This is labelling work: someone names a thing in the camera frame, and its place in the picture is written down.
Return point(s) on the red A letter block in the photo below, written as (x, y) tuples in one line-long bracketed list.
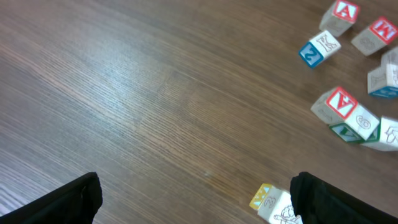
[(340, 17)]

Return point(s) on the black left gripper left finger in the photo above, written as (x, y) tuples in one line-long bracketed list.
[(75, 202)]

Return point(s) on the green V block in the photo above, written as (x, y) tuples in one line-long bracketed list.
[(357, 127)]

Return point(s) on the red V block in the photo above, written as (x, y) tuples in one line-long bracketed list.
[(334, 106)]

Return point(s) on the blue side block left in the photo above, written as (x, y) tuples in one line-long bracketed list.
[(319, 48)]

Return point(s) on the red M block left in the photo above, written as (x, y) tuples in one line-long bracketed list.
[(376, 36)]

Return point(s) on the blue side block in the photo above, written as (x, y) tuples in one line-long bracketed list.
[(319, 48), (382, 81)]

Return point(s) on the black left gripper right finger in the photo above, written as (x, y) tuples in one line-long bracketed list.
[(318, 202)]

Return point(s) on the blue side block centre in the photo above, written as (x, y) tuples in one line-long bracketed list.
[(382, 81)]

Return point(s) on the plain block with drawing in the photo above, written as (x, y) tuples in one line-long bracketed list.
[(384, 138)]

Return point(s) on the blue P letter block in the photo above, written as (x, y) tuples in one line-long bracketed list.
[(274, 205)]

